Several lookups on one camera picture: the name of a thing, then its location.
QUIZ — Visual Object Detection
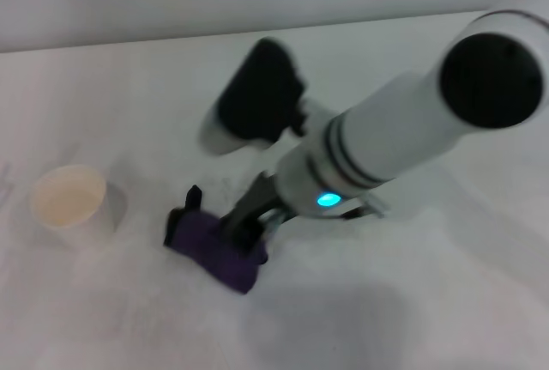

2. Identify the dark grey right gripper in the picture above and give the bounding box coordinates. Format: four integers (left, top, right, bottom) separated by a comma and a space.
220, 171, 388, 256

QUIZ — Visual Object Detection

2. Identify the purple rag with black trim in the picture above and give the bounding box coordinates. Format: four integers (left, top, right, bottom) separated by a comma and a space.
162, 184, 271, 297

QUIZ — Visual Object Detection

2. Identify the white paper cup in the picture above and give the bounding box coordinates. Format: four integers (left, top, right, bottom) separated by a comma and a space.
28, 164, 108, 231

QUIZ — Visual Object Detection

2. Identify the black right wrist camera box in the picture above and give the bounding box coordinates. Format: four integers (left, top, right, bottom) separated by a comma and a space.
198, 36, 311, 156

